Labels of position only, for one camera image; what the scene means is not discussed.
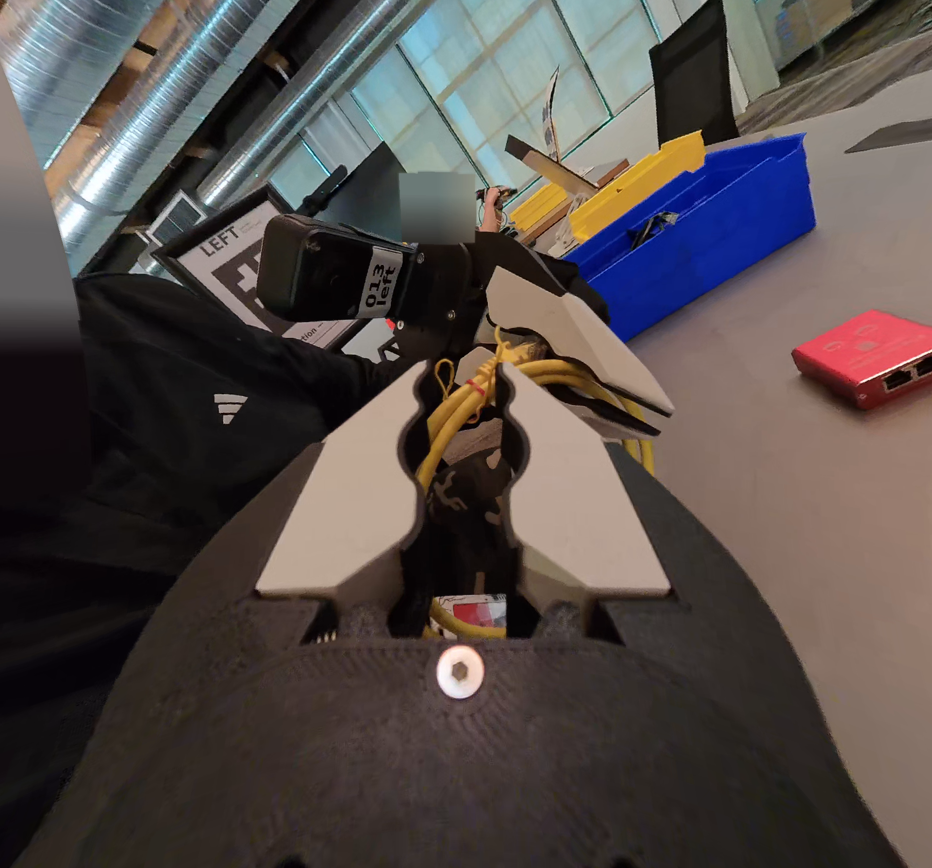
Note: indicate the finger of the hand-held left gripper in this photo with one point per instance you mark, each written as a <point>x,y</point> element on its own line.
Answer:
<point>619,420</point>
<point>582,344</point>

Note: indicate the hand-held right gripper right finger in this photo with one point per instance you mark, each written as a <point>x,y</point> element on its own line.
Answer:
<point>582,519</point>

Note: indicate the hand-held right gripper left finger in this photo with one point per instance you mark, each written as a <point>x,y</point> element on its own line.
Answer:
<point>342,519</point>

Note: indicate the blue plastic bin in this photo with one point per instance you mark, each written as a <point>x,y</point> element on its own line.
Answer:
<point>692,257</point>

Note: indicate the red network switch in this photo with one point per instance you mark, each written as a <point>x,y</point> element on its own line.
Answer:
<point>852,355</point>

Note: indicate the person's left forearm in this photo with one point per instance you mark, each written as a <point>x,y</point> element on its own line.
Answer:
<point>327,373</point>

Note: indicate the red twist tie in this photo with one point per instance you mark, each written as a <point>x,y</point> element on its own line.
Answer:
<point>475,386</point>

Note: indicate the person's camouflage pants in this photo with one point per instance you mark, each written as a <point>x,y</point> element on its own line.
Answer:
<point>466,489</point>

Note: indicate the black monitor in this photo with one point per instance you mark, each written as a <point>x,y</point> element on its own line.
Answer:
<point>371,184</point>

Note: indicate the yellow plastic bin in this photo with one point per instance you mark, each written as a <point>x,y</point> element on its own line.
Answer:
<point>539,206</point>
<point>633,184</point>

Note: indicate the red white tag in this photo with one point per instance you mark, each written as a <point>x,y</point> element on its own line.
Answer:
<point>477,613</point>

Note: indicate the wooden stand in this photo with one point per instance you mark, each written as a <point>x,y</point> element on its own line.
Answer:
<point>560,173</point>

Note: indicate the black office chair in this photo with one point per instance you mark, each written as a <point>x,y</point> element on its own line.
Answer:
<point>692,82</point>

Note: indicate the dark grey flat panel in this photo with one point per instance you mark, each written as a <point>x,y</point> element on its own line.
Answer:
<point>895,136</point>

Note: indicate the storage shelf with boxes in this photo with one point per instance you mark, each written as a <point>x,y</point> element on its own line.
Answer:
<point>823,2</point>

